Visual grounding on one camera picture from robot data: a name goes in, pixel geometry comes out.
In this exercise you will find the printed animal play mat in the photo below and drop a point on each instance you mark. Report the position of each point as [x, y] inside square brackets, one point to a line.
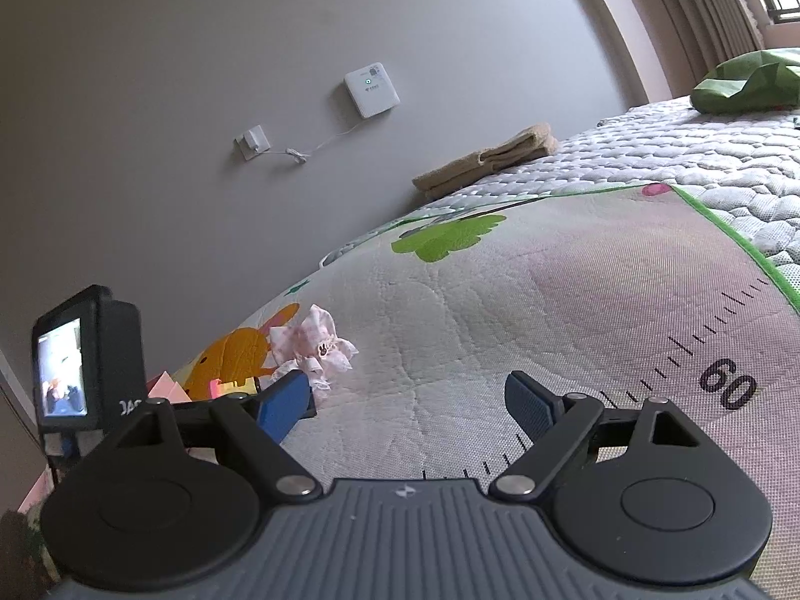
[500, 300]

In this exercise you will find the pink doll dress cloth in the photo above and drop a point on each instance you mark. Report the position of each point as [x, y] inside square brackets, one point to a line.
[312, 344]

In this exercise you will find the folded beige towel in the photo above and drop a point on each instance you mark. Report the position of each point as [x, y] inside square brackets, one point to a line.
[487, 159]

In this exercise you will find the green bag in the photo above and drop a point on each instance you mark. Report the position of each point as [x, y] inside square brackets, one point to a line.
[750, 84]

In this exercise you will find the white wall device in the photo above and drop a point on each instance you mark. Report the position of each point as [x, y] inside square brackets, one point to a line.
[372, 90]

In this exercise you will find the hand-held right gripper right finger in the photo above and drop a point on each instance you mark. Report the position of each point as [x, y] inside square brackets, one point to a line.
[531, 409]

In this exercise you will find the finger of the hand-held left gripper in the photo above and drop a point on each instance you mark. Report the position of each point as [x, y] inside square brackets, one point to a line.
[312, 405]

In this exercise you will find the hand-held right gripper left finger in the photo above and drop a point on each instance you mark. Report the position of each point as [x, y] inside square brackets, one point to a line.
[284, 409]

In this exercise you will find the grey quilted mattress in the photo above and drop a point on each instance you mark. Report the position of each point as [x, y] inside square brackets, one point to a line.
[687, 156]

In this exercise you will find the beige curtain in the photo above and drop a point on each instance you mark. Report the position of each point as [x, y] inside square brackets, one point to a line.
[687, 6]

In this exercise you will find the white wall socket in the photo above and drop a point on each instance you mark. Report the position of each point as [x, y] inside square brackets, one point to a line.
[253, 142]

